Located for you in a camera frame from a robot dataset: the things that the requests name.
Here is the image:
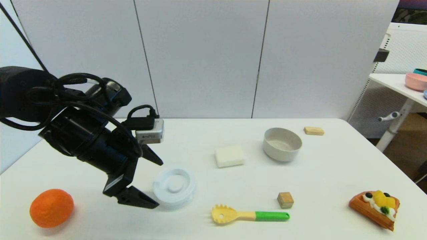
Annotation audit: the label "white pegboard panel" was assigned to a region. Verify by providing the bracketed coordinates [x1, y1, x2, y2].
[347, 22, 427, 139]

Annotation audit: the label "white round lid container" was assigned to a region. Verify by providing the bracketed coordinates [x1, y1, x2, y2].
[153, 168, 197, 210]

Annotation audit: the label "pink bowl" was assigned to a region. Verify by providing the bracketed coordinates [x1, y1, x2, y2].
[405, 73, 427, 92]

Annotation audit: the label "flat wooden block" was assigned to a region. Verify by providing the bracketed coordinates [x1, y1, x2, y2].
[304, 126, 325, 136]

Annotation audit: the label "orange fruit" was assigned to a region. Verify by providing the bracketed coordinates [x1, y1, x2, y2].
[29, 189, 74, 228]

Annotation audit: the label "black hanging cable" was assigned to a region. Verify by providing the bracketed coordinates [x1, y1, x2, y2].
[0, 3, 49, 72]

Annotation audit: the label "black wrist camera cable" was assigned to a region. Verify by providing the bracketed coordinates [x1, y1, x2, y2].
[63, 102, 160, 159]

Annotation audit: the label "white rectangular soap block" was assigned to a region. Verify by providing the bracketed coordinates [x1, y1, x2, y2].
[215, 145, 245, 168]

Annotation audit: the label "black arm cable loops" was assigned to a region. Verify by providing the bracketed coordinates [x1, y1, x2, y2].
[0, 73, 112, 132]

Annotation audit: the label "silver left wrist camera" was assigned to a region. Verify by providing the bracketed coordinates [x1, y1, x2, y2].
[135, 118, 165, 144]

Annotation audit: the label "white side desk top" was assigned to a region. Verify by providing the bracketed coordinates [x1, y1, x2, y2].
[369, 73, 427, 108]

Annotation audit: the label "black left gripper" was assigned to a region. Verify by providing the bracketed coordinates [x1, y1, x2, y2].
[77, 127, 164, 209]

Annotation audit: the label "beige round bowl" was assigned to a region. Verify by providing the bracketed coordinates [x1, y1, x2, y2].
[263, 127, 303, 163]

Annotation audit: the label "small wooden cube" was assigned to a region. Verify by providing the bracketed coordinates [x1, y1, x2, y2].
[277, 192, 295, 209]

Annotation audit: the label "white side desk leg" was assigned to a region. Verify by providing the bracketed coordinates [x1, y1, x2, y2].
[376, 98, 415, 153]

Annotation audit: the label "toy waffle with fruit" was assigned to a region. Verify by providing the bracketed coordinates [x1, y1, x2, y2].
[349, 190, 400, 232]

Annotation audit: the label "grey desk crank handle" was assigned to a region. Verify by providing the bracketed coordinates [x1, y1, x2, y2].
[378, 112, 400, 122]

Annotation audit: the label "pasta spoon with green handle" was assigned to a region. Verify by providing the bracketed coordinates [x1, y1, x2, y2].
[211, 204, 290, 225]

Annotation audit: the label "black clamp on panel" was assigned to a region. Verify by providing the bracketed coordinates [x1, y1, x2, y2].
[373, 49, 390, 63]

